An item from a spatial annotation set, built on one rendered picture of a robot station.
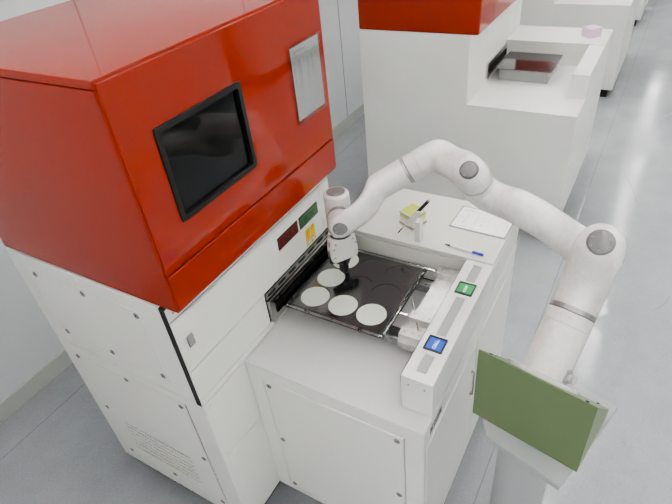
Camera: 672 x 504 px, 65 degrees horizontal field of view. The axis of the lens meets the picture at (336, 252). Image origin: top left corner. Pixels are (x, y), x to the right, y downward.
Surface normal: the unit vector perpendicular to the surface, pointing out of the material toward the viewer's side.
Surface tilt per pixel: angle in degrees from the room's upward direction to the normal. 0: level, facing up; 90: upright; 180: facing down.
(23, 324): 90
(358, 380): 0
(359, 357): 0
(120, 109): 90
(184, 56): 90
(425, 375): 0
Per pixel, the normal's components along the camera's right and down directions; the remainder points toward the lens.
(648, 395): -0.10, -0.79
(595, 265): -0.55, 0.40
